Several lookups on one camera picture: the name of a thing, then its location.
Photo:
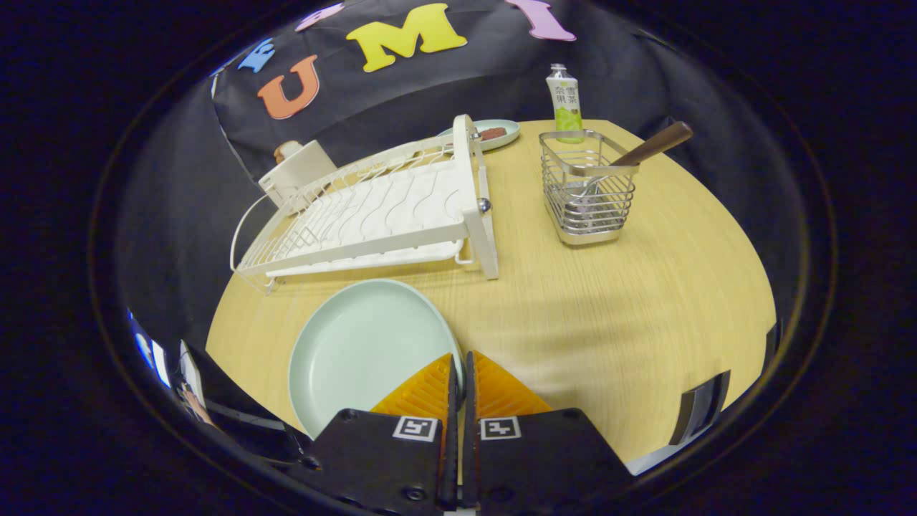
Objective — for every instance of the brown meat piece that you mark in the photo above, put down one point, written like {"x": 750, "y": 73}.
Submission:
{"x": 492, "y": 133}

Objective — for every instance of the white flat panel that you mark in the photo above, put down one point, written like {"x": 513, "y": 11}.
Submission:
{"x": 192, "y": 376}

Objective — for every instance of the pale green plate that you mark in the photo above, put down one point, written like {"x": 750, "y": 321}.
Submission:
{"x": 358, "y": 351}

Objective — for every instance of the small pale green dish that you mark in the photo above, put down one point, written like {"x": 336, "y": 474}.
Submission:
{"x": 510, "y": 132}

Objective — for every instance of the dark grey box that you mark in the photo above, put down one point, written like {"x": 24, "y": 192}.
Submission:
{"x": 701, "y": 405}

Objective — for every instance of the white toaster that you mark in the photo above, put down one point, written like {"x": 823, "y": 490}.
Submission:
{"x": 301, "y": 172}

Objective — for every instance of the brown bread slice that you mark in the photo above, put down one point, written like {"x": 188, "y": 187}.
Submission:
{"x": 288, "y": 150}

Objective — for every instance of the white dish rack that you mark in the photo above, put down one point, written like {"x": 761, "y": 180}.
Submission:
{"x": 401, "y": 208}

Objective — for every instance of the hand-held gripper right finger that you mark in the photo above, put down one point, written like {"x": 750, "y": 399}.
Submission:
{"x": 537, "y": 459}

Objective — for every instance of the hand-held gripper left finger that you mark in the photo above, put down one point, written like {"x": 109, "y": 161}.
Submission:
{"x": 380, "y": 459}

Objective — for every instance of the green drink bottle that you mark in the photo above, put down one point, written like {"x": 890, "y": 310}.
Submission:
{"x": 564, "y": 97}

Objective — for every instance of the black backdrop cloth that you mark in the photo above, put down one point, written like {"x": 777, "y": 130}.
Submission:
{"x": 430, "y": 93}

